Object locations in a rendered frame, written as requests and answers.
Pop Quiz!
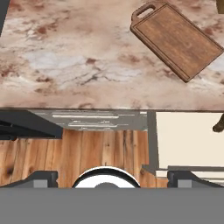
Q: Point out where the dark grey appliance edge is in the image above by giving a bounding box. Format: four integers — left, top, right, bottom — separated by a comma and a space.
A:
0, 0, 11, 38

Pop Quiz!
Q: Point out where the brown wooden block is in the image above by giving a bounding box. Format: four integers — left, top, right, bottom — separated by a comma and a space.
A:
216, 0, 224, 15

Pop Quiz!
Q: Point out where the dark bronze drawer handle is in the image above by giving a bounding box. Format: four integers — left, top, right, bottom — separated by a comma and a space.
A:
212, 113, 224, 134

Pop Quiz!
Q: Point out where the dark grey appliance door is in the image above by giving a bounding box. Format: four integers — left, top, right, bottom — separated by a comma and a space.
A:
0, 109, 64, 142

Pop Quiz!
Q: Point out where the grey cupboard frame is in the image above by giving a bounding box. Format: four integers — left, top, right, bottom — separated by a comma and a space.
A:
141, 109, 224, 177

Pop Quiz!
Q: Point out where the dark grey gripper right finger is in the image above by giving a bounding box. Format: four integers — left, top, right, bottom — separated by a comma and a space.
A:
166, 170, 224, 189

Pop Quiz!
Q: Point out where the white round thing black rim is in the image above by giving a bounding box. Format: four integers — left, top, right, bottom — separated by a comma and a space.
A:
71, 165, 142, 189

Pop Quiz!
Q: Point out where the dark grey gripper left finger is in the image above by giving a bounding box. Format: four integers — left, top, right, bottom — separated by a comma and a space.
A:
0, 170, 60, 189

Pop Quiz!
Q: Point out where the cream drawer front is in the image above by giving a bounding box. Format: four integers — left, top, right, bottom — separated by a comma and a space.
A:
155, 111, 224, 171

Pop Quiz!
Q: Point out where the brown wooden cutting board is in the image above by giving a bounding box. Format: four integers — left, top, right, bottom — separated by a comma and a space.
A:
129, 1, 224, 84

